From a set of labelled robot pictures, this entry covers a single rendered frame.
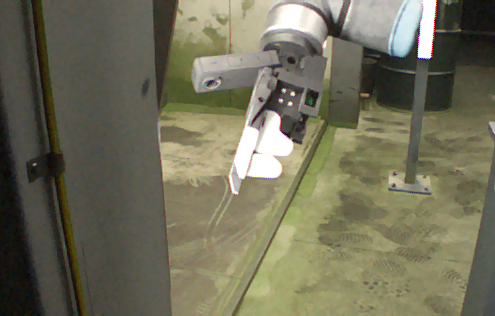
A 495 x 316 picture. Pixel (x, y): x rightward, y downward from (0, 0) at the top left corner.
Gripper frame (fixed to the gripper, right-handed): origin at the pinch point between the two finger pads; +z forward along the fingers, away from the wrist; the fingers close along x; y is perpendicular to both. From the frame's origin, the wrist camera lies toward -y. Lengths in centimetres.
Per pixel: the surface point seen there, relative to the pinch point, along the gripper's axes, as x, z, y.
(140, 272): -9.6, 16.5, -5.3
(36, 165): -26.0, 16.6, -11.2
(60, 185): -24.3, 16.6, -10.0
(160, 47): 77, -74, -34
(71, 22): -28.4, 8.1, -12.7
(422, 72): 104, -128, 67
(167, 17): 69, -80, -34
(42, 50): -30.1, 11.9, -12.4
